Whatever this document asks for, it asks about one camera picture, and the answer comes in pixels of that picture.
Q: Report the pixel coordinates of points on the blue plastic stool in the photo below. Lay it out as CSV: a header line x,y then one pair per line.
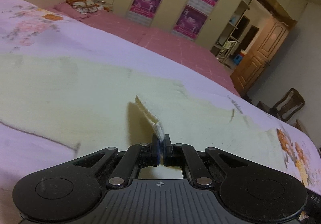
x,y
238,59

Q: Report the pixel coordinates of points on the lower left purple poster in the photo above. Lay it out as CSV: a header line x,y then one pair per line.
x,y
146,8

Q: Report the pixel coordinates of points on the lilac floral quilt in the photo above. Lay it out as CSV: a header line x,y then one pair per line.
x,y
159,194

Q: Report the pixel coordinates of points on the metal stair railing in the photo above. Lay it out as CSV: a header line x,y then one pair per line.
x,y
225,52

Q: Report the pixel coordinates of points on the pink checked bed sheet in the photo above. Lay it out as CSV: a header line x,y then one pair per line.
x,y
180,50

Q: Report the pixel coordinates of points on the wooden armrest furniture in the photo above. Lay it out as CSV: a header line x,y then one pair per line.
x,y
299,125

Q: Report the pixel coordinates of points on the dark wooden chair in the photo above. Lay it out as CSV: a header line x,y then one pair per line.
x,y
286,107

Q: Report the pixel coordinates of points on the brown wooden door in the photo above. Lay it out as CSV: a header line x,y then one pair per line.
x,y
259,55

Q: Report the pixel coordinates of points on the lower right purple poster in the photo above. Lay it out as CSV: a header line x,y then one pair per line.
x,y
189,23

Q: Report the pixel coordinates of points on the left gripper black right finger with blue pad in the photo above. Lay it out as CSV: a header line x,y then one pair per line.
x,y
248,190

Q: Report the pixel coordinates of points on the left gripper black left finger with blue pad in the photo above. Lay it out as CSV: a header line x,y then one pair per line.
x,y
69,191

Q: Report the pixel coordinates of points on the cream knitted sweater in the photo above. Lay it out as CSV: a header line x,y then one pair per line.
x,y
54,109

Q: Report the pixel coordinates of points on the orange patterned pillow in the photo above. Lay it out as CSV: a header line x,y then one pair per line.
x,y
85,6

